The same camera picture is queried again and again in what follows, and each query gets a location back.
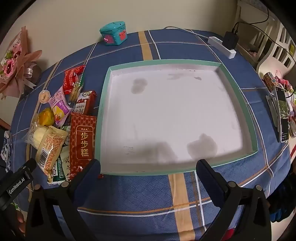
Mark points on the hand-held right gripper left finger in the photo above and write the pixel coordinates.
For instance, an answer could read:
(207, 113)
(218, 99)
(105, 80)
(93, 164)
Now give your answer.
(89, 179)

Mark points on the white shelf organizer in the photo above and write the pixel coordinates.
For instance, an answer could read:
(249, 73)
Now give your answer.
(283, 34)

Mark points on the brown round jar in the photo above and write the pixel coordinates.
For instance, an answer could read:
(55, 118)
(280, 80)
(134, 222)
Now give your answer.
(35, 76)

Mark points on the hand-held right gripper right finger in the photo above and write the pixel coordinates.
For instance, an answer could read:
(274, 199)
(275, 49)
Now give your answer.
(209, 180)

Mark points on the teal toy box pink bows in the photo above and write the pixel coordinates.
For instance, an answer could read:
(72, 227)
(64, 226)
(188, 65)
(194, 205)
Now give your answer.
(113, 34)

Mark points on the small red snack packet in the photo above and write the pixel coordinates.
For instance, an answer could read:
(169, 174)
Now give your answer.
(72, 77)

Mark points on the beige orange-printed bread packet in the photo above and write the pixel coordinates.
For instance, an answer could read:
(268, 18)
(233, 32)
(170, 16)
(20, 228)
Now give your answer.
(50, 150)

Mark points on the white power strip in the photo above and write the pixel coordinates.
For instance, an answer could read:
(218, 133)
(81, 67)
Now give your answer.
(218, 45)

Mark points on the brown milk biscuit packet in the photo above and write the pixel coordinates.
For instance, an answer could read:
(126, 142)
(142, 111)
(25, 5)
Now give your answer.
(86, 102)

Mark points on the long red cake packet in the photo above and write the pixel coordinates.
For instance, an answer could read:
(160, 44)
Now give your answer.
(83, 143)

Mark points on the round white bun packet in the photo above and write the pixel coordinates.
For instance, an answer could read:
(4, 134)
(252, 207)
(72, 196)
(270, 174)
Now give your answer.
(39, 136)

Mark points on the small clear jelly cup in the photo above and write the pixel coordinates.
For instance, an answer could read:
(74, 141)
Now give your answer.
(44, 96)

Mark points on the green white biscuit packet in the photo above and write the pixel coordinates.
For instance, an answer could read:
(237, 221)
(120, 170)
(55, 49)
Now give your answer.
(56, 176)

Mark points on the blue white patterned cloth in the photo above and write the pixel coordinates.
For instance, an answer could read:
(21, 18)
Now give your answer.
(5, 150)

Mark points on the pink snack packet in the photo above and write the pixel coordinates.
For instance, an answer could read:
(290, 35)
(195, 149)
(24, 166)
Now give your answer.
(59, 107)

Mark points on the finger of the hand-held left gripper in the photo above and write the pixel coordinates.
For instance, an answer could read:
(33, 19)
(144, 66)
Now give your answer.
(23, 177)

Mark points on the dark blue cloth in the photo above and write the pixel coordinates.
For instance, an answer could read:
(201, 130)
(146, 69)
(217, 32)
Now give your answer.
(281, 208)

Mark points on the grey phone stand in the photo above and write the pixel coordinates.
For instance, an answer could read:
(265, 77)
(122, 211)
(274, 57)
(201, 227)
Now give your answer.
(271, 109)

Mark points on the pink flower bouquet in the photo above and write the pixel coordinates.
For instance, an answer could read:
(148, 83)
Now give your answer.
(16, 62)

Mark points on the patterned tape roll stack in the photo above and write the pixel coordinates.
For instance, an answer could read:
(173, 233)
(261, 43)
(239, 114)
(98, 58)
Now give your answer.
(270, 77)

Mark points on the teal-rimmed white shallow box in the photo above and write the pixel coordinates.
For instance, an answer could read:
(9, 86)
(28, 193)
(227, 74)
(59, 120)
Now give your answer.
(173, 111)

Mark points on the person's left hand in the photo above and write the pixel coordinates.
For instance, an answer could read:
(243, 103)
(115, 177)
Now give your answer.
(20, 220)

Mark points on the pile of pink trinkets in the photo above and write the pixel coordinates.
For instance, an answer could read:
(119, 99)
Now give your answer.
(286, 83)

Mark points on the yellow cake packet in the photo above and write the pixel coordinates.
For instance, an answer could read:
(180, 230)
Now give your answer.
(45, 117)

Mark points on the black power adapter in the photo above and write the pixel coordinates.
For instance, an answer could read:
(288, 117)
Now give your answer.
(230, 39)

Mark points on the blue plaid tablecloth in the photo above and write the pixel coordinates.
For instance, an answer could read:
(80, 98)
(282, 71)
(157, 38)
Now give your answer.
(148, 197)

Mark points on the black smartphone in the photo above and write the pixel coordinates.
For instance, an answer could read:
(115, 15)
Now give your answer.
(283, 115)

